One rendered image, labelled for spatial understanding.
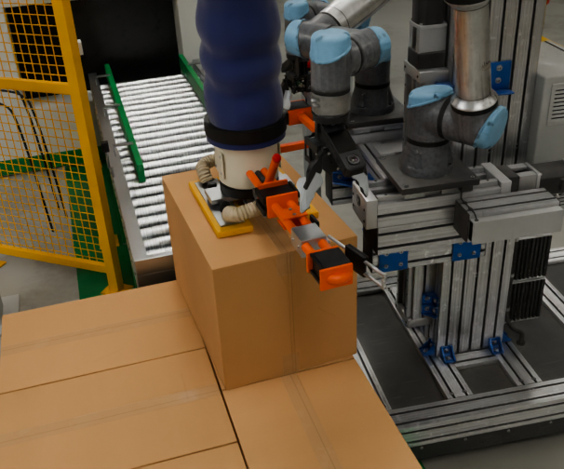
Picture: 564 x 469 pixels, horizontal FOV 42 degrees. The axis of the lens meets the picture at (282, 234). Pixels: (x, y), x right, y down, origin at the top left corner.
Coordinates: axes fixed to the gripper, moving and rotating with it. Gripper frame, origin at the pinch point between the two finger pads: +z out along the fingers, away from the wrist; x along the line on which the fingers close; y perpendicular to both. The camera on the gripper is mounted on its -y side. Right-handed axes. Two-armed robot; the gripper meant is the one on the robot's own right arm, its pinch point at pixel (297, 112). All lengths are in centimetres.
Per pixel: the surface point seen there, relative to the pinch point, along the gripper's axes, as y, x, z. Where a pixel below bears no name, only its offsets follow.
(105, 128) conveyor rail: -143, -48, 47
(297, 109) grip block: 3.6, -1.2, -2.3
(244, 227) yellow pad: 46, -34, 12
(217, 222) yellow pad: 41, -39, 12
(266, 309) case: 59, -33, 31
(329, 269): 93, -29, 0
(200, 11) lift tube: 31, -36, -42
